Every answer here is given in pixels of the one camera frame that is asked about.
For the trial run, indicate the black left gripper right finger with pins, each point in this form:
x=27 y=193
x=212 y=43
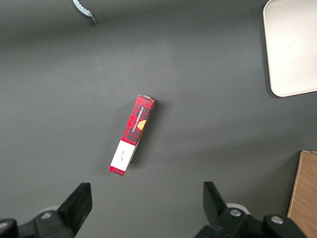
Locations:
x=218 y=213

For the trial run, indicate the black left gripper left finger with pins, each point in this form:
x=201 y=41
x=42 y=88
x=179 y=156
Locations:
x=71 y=210

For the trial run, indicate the beige rectangular tray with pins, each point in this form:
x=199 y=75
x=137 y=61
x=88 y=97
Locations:
x=292 y=47

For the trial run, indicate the wooden drawer cabinet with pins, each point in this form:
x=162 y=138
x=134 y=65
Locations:
x=304 y=196

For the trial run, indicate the red plaid shortbread box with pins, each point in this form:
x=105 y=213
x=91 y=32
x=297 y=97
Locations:
x=132 y=136

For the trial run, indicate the white serrated strip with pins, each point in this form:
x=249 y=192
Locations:
x=83 y=11

